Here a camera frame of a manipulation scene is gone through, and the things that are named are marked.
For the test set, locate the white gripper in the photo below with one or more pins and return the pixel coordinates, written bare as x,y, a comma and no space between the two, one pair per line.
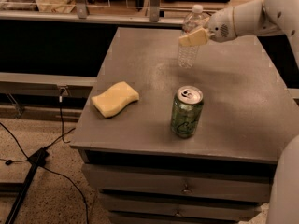
220,26

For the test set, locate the clear plastic water bottle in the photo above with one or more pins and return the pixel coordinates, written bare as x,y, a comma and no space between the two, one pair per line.
193,35

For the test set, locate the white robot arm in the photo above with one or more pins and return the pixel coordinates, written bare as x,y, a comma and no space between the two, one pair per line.
263,18

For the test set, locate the yellow sponge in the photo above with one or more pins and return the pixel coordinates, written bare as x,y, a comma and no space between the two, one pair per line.
112,101

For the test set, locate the green soda can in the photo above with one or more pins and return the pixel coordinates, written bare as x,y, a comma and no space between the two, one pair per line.
187,107

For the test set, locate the grey drawer cabinet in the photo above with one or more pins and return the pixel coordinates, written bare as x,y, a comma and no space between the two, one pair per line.
200,145

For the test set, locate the top drawer with knob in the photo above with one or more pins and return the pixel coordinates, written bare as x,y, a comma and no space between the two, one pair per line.
173,182

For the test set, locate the drawer with knob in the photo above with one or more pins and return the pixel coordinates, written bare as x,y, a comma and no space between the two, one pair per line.
178,207
173,182

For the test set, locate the middle drawer with knob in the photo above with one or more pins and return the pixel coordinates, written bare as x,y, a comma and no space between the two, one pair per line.
178,207

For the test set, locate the black floor stand bar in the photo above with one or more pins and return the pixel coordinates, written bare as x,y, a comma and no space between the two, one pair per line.
38,159

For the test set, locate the grey metal rail frame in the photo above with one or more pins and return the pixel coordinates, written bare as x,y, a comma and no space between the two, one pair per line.
46,85

